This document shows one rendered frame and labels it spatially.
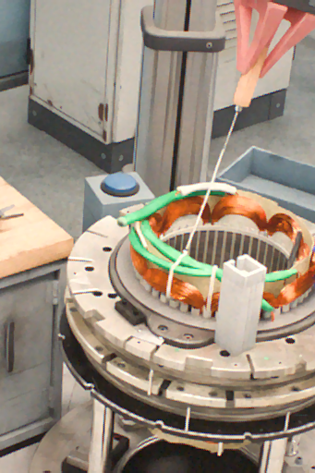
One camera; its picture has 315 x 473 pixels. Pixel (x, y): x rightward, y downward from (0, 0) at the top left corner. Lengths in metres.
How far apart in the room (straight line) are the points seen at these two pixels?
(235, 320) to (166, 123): 0.59
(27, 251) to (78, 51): 2.37
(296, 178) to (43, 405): 0.43
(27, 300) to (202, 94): 0.44
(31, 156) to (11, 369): 2.42
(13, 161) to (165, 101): 2.13
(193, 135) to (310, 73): 2.91
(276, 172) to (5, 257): 0.43
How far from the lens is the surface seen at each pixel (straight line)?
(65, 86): 3.74
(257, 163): 1.56
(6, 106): 4.08
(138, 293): 1.18
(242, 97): 1.13
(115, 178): 1.49
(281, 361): 1.12
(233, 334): 1.11
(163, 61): 1.60
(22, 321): 1.36
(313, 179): 1.54
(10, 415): 1.44
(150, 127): 1.64
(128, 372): 1.14
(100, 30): 3.53
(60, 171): 3.68
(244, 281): 1.07
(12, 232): 1.33
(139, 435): 1.47
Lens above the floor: 1.76
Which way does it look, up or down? 31 degrees down
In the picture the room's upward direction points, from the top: 5 degrees clockwise
